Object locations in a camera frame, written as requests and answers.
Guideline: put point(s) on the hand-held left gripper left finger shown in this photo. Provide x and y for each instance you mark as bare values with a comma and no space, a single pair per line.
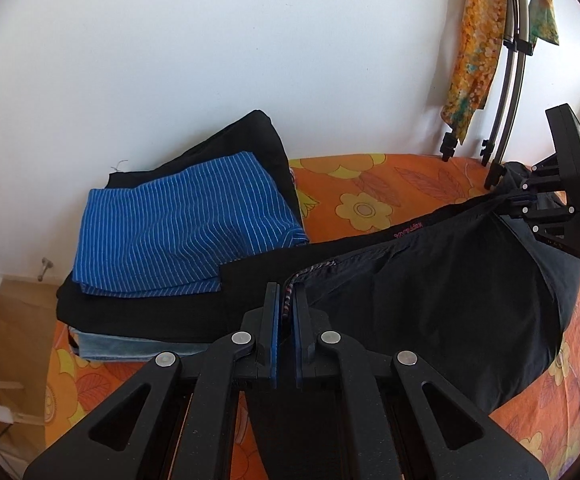
272,345

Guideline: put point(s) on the folded denim garment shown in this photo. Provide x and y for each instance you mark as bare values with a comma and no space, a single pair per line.
120,347

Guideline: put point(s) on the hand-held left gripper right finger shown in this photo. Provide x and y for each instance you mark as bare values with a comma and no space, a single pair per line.
301,345

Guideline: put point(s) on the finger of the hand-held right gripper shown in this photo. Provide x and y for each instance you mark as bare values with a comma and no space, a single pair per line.
544,175
552,217

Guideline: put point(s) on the blue striped folded garment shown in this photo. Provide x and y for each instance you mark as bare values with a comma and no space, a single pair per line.
180,230

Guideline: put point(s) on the green floral scarf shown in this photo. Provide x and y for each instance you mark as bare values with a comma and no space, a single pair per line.
544,10

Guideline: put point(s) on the black folded garment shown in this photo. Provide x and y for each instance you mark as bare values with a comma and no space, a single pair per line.
250,135

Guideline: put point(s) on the grey metal folding rack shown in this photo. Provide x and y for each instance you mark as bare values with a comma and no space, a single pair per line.
514,75

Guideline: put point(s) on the orange floral scarf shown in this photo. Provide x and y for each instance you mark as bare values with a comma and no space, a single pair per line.
474,45

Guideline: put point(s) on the dark navy pants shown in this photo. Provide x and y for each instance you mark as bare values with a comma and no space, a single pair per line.
419,310

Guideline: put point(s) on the metal door stop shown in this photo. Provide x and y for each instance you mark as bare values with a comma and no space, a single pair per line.
45,267

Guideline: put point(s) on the orange floral bed sheet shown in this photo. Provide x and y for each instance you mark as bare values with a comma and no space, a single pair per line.
369,195

